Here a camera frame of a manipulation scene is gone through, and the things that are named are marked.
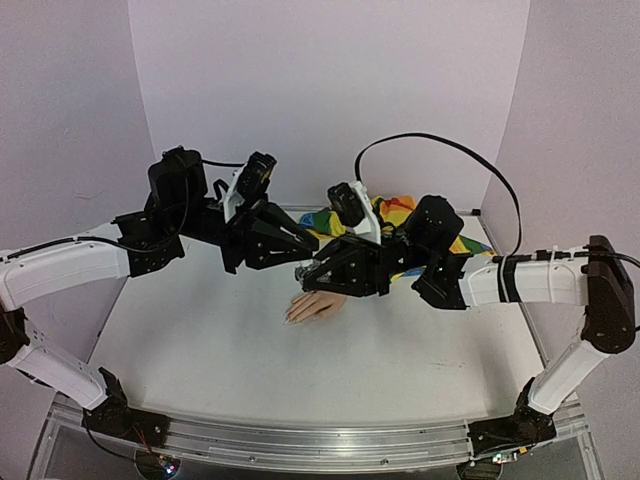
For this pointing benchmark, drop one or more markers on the clear nail polish bottle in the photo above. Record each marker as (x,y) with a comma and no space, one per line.
(303,271)

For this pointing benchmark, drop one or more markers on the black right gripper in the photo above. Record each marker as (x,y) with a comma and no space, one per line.
(381,270)

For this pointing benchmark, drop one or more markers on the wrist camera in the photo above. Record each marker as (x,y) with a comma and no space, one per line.
(248,184)
(350,201)

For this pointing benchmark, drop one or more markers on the colourful rainbow jacket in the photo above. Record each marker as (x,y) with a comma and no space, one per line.
(391,213)

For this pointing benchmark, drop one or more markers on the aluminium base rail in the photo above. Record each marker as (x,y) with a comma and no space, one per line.
(200,447)

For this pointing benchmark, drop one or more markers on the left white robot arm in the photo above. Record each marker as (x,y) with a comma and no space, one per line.
(55,266)

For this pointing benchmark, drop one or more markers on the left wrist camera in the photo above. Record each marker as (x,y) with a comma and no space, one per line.
(248,184)

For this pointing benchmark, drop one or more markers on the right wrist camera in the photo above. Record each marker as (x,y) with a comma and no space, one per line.
(350,201)

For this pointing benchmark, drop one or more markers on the mannequin hand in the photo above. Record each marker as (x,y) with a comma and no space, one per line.
(311,306)

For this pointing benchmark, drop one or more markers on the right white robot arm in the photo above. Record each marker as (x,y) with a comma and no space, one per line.
(593,277)

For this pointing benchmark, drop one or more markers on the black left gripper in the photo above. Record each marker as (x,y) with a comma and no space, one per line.
(266,237)

